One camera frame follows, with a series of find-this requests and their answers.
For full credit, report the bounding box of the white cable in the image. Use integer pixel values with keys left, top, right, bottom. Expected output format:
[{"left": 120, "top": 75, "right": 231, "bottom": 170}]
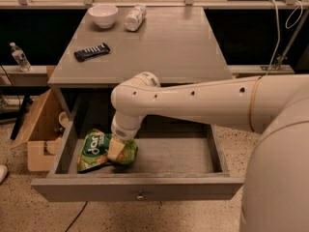
[{"left": 260, "top": 0, "right": 306, "bottom": 79}]

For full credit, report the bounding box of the green rice chip bag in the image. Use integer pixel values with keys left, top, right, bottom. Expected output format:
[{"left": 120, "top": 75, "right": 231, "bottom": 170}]
[{"left": 77, "top": 129, "right": 138, "bottom": 173}]

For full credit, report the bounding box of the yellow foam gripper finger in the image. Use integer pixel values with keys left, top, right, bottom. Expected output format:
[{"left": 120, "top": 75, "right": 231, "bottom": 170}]
[{"left": 107, "top": 136, "right": 125, "bottom": 160}]

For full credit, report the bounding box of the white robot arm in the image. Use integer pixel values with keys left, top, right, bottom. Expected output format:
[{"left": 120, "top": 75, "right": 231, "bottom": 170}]
[{"left": 111, "top": 72, "right": 309, "bottom": 232}]

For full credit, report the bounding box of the white shoe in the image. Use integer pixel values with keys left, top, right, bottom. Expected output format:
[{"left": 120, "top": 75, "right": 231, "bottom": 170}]
[{"left": 0, "top": 164, "right": 8, "bottom": 184}]

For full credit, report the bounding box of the grey cabinet counter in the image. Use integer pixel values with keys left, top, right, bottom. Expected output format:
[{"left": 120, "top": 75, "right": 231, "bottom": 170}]
[{"left": 47, "top": 5, "right": 237, "bottom": 121}]

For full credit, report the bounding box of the white wrapped snack pack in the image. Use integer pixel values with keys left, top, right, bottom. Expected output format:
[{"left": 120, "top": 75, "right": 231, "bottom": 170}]
[{"left": 125, "top": 4, "right": 147, "bottom": 32}]

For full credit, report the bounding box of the dark blue snack bar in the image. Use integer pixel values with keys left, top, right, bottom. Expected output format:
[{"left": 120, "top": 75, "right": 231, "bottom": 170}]
[{"left": 73, "top": 43, "right": 110, "bottom": 62}]

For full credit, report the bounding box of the open cardboard box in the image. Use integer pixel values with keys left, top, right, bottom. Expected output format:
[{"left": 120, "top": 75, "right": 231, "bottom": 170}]
[{"left": 12, "top": 88, "right": 63, "bottom": 171}]

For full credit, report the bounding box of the black floor cable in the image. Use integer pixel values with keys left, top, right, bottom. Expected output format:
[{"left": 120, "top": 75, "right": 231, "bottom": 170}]
[{"left": 64, "top": 201, "right": 89, "bottom": 232}]

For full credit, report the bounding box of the open grey top drawer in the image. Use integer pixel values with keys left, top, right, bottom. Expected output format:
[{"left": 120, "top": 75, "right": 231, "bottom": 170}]
[{"left": 30, "top": 92, "right": 245, "bottom": 203}]

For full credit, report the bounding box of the clear plastic water bottle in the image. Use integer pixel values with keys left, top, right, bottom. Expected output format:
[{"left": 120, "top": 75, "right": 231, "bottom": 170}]
[{"left": 10, "top": 43, "right": 31, "bottom": 73}]

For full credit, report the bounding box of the metal drawer knob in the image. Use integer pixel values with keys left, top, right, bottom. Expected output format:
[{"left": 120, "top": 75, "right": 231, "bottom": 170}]
[{"left": 136, "top": 190, "right": 145, "bottom": 201}]

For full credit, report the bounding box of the white ceramic bowl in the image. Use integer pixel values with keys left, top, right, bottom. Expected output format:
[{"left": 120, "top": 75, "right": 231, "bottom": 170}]
[{"left": 88, "top": 5, "right": 118, "bottom": 28}]

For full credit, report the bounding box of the white cup in box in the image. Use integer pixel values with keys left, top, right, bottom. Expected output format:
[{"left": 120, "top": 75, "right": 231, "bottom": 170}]
[{"left": 58, "top": 111, "right": 69, "bottom": 128}]

